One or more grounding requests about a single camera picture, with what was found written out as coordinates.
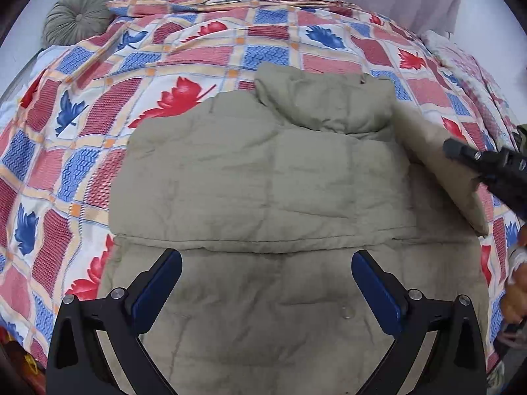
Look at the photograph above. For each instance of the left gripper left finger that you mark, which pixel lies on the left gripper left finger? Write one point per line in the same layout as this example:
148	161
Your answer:
76	362

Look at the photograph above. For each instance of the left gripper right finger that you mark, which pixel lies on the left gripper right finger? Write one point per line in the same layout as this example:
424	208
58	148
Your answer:
456	362

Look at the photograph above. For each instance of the khaki puffer jacket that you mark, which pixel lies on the khaki puffer jacket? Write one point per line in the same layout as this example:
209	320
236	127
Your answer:
267	195

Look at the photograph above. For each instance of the person right hand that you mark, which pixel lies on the person right hand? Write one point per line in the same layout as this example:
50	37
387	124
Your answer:
514	303

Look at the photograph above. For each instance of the olive green garment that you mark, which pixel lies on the olive green garment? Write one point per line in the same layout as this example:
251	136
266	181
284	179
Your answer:
521	138

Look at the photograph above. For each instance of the pink floral blanket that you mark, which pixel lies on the pink floral blanket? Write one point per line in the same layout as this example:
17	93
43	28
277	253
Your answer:
479	85

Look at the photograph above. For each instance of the leaf patterned patchwork quilt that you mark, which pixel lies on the leaf patterned patchwork quilt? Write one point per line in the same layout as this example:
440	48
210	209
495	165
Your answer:
66	141

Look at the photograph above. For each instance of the round green pleated cushion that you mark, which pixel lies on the round green pleated cushion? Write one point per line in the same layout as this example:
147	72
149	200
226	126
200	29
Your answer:
70	21

